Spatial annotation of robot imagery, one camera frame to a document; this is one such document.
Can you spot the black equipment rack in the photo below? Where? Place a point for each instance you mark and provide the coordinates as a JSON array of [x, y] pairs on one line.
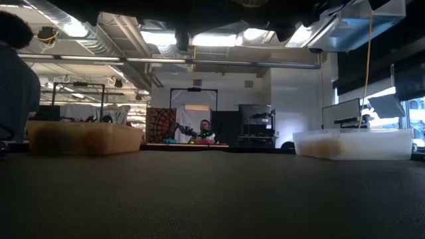
[[255, 109]]

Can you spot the mandala tapestry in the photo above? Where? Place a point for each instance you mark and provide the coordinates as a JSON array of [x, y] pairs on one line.
[[161, 124]]

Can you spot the black table mat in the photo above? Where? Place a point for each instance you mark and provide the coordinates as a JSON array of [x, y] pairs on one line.
[[212, 192]]

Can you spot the grey computer monitor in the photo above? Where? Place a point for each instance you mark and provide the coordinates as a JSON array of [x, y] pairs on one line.
[[340, 111]]

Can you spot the background robot arms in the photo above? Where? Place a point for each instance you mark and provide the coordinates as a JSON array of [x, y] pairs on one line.
[[186, 129]]

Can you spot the long grey ceiling pipe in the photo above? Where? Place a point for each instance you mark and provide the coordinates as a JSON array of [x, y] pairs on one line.
[[232, 63]]

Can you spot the white translucent plastic bin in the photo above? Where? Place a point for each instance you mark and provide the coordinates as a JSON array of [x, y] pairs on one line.
[[358, 146]]

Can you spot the black table edge frame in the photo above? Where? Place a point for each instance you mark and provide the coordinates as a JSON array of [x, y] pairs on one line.
[[252, 150]]

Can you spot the background wooden table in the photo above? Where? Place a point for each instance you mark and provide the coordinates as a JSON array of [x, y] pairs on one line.
[[186, 145]]

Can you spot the orange translucent plastic bin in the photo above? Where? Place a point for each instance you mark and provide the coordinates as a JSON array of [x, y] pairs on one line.
[[83, 139]]

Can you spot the black monitor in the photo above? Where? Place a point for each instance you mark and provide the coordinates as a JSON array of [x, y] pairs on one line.
[[46, 113]]

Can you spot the black gantry frame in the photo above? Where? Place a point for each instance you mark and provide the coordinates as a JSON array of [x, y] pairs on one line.
[[194, 89], [79, 84]]

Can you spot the tilted grey panel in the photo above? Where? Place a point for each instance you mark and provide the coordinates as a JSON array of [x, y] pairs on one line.
[[386, 106]]

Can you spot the person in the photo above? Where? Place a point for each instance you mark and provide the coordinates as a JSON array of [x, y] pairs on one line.
[[204, 127], [16, 83]]

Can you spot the black panel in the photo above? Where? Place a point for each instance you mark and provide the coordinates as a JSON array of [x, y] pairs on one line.
[[224, 126]]

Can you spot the white hanging cloth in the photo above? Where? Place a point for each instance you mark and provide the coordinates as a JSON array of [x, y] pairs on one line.
[[186, 123]]

